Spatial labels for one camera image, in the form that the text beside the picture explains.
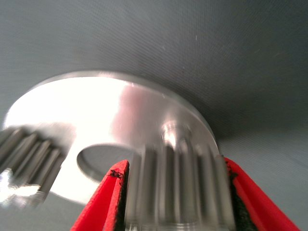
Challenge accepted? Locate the dark table cloth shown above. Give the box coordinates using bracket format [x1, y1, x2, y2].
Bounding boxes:
[0, 0, 308, 231]

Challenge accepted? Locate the round metal plate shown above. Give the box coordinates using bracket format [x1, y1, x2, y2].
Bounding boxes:
[2, 69, 220, 205]

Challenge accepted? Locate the small steel gear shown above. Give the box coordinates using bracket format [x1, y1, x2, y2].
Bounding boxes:
[0, 128, 65, 209]
[125, 138, 236, 231]

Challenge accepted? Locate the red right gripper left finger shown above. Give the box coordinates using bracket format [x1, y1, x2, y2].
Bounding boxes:
[70, 159, 130, 231]

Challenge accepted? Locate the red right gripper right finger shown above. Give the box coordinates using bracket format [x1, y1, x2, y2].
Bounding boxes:
[222, 157, 301, 231]

